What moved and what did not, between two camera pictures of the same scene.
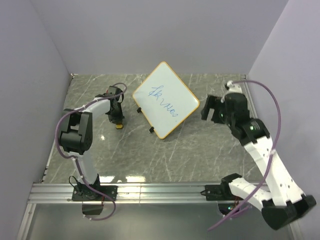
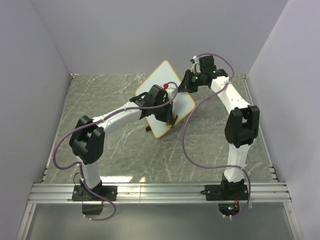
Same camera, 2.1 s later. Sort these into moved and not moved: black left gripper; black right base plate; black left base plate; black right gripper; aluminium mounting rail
Moved: black left gripper; black right gripper
Not moved: black left base plate; aluminium mounting rail; black right base plate
